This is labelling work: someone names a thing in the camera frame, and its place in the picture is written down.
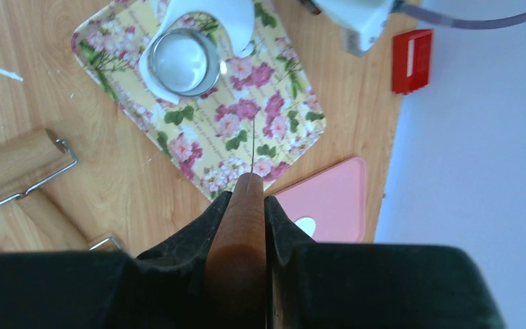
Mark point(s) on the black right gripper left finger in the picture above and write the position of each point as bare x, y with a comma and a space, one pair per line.
160, 288

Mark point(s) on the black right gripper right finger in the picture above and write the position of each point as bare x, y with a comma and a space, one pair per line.
363, 285

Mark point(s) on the metal scraper wooden handle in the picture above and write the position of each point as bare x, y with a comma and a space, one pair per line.
235, 269

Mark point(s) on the pink tray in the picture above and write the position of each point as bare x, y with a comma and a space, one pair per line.
335, 198

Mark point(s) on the wooden rolling pin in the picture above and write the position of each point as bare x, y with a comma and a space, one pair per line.
26, 165

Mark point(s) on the floral yellow tray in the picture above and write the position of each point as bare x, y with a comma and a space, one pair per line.
260, 116

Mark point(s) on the white dough ball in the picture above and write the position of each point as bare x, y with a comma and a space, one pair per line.
237, 19

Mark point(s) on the flat white dough wrapper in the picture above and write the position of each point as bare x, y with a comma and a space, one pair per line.
307, 225

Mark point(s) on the red toy block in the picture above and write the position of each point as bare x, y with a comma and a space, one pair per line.
411, 60

